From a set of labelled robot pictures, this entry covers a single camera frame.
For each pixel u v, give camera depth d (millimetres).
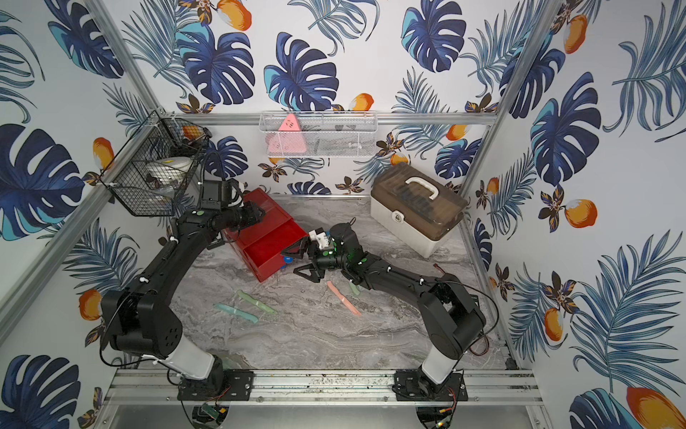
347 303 901
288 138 901
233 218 706
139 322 429
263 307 901
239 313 878
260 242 800
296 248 692
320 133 925
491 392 751
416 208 902
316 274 736
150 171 802
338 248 651
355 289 923
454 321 456
